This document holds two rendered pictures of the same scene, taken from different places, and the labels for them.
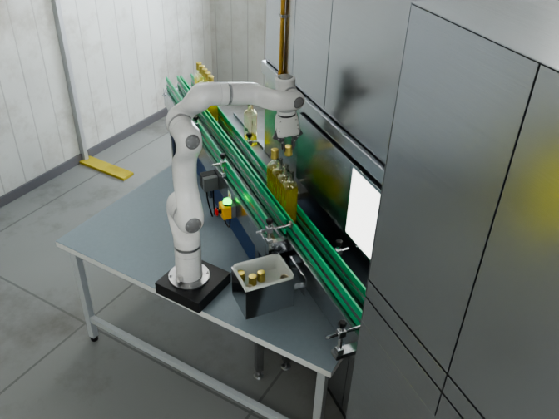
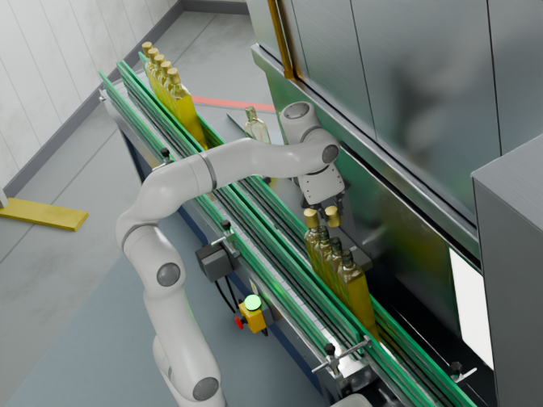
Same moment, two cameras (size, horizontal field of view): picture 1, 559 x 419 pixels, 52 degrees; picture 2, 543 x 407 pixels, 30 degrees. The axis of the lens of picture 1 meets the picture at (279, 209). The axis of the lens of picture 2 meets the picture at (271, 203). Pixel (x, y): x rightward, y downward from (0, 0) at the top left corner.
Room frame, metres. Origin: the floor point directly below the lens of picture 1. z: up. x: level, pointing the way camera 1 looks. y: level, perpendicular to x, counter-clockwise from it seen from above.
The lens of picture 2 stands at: (0.30, -0.13, 3.05)
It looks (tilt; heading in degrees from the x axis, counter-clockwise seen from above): 39 degrees down; 7
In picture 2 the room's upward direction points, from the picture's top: 16 degrees counter-clockwise
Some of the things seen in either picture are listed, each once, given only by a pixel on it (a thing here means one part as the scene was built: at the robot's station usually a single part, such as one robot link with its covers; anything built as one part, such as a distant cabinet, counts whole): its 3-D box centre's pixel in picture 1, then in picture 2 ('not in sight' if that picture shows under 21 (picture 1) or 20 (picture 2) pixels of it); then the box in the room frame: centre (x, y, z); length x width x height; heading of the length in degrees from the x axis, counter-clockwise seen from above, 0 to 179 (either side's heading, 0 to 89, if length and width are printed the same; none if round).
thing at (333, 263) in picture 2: (284, 194); (344, 282); (2.21, -0.02, 1.16); 0.06 x 0.06 x 0.21; 25
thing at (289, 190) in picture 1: (289, 200); (355, 295); (2.16, -0.04, 1.16); 0.06 x 0.06 x 0.21; 24
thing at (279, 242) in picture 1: (277, 246); (353, 379); (2.00, 0.00, 1.02); 0.09 x 0.04 x 0.07; 115
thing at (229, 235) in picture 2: (218, 166); (223, 242); (2.51, 0.32, 1.11); 0.07 x 0.04 x 0.13; 115
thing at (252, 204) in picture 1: (207, 141); (195, 190); (2.81, 0.41, 1.10); 1.75 x 0.01 x 0.08; 25
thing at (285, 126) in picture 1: (287, 123); (319, 178); (2.22, -0.02, 1.51); 0.10 x 0.07 x 0.11; 107
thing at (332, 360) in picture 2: (274, 229); (341, 358); (1.99, 0.02, 1.12); 0.17 x 0.03 x 0.12; 115
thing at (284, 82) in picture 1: (286, 91); (305, 132); (2.22, -0.01, 1.65); 0.09 x 0.08 x 0.13; 28
